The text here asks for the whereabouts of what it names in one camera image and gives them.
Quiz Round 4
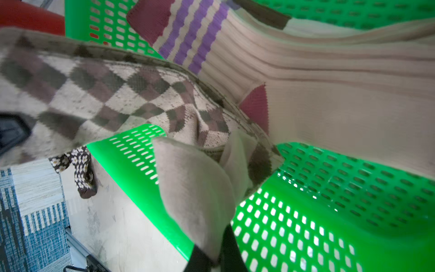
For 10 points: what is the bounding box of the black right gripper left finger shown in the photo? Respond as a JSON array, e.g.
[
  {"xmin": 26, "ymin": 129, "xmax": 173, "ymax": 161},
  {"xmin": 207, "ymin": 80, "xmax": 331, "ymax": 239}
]
[{"xmin": 184, "ymin": 245, "xmax": 212, "ymax": 272}]

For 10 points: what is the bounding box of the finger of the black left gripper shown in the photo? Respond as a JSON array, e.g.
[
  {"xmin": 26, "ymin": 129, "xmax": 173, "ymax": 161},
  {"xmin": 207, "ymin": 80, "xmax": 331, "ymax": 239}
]
[{"xmin": 1, "ymin": 113, "xmax": 31, "ymax": 155}]

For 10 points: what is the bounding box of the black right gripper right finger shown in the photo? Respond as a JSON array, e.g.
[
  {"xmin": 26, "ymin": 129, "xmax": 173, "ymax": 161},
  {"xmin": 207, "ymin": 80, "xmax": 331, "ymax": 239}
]
[{"xmin": 220, "ymin": 224, "xmax": 248, "ymax": 272}]

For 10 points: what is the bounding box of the brown white striped sock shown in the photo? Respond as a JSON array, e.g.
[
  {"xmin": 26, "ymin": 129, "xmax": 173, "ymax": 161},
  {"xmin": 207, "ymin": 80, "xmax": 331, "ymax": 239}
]
[{"xmin": 227, "ymin": 0, "xmax": 435, "ymax": 31}]

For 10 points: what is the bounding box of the green plastic basket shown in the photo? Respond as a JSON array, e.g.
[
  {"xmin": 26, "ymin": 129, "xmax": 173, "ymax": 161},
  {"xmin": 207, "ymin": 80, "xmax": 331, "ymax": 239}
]
[{"xmin": 65, "ymin": 1, "xmax": 435, "ymax": 272}]

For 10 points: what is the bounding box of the red ribbed plastic cup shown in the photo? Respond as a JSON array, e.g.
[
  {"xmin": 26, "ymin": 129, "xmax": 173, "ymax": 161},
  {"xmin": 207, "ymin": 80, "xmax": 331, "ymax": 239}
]
[{"xmin": 1, "ymin": 1, "xmax": 66, "ymax": 36}]

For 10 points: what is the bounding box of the aluminium front rail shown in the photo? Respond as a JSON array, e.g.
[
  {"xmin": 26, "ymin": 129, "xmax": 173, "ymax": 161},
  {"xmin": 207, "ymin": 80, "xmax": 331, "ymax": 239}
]
[{"xmin": 63, "ymin": 227, "xmax": 110, "ymax": 272}]

